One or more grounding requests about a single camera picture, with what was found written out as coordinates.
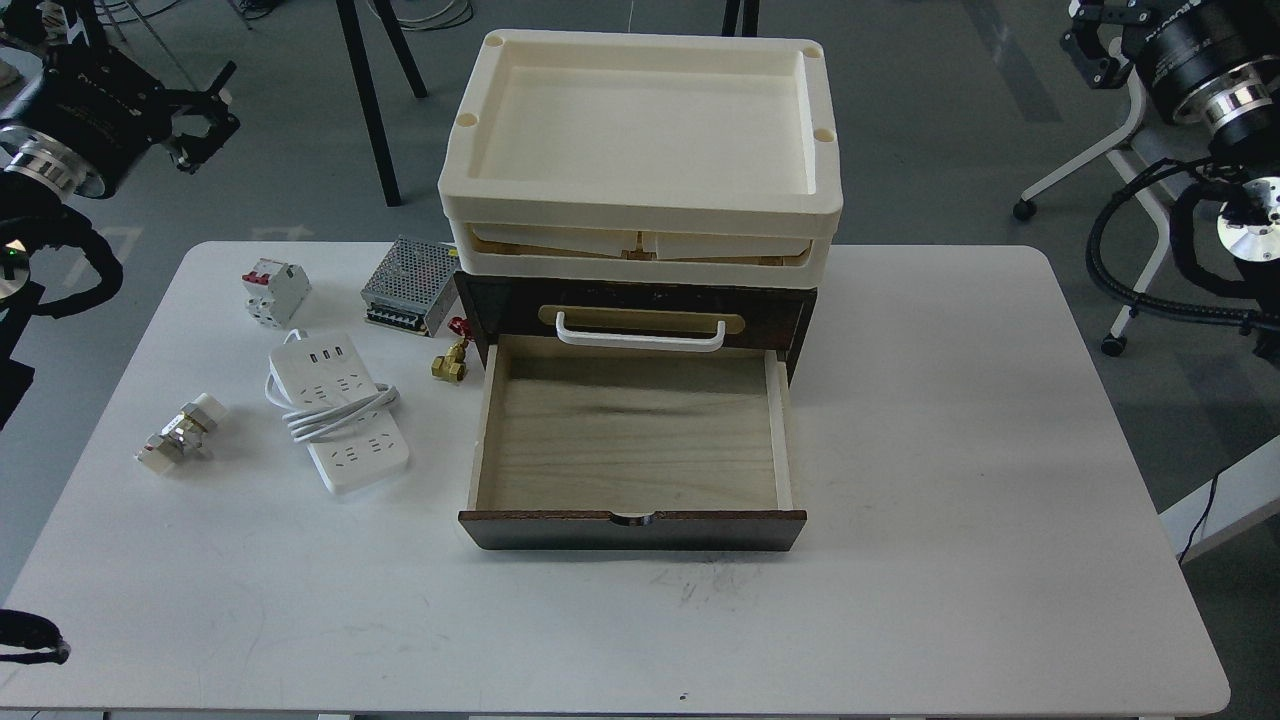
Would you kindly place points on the white power strip with cable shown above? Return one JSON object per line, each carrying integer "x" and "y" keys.
{"x": 335, "y": 409}

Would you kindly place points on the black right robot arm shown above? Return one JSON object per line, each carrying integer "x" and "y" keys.
{"x": 1212, "y": 63}

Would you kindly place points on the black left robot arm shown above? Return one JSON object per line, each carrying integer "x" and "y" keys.
{"x": 79, "y": 129}

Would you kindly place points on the open wooden drawer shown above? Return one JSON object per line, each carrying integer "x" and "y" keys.
{"x": 621, "y": 449}

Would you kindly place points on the cream lower tray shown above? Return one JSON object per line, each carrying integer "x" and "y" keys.
{"x": 596, "y": 254}

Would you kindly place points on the metal mesh power supply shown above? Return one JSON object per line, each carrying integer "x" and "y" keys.
{"x": 412, "y": 288}

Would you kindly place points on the cream plastic top tray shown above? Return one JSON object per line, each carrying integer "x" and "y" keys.
{"x": 668, "y": 133}

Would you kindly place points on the white circuit breaker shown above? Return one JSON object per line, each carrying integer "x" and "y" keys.
{"x": 276, "y": 290}

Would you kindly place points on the black table legs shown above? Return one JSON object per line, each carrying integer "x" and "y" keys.
{"x": 365, "y": 86}

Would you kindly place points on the white metal pipe fitting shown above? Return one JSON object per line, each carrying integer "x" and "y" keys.
{"x": 184, "y": 436}

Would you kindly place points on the white drawer handle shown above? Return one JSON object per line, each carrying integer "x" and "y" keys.
{"x": 640, "y": 341}

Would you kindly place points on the brass valve red handle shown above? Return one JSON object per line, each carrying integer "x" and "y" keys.
{"x": 451, "y": 366}

